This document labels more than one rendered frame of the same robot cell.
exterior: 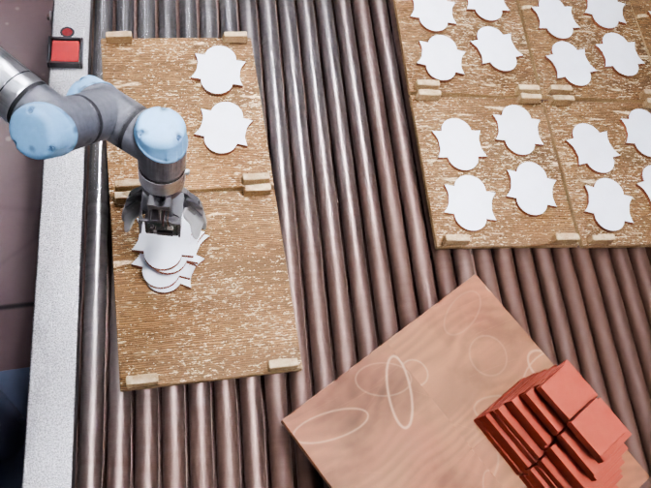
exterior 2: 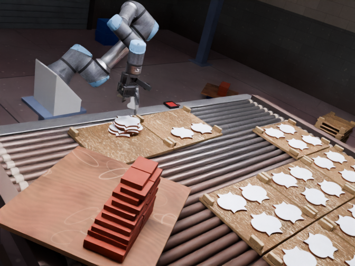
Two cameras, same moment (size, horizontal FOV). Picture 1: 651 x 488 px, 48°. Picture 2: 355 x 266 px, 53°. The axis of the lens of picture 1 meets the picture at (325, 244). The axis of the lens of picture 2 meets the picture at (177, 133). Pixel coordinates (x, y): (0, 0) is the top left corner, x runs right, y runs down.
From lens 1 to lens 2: 146 cm
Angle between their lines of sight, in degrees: 57
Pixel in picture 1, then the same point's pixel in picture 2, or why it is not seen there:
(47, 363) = (67, 120)
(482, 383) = not seen: hidden behind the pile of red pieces
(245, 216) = (155, 144)
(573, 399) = (142, 166)
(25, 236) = not seen: hidden behind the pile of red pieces
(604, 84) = not seen: outside the picture
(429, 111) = (257, 182)
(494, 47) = (314, 195)
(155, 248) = (121, 119)
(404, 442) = (92, 178)
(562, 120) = (317, 230)
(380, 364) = (122, 166)
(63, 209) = (120, 113)
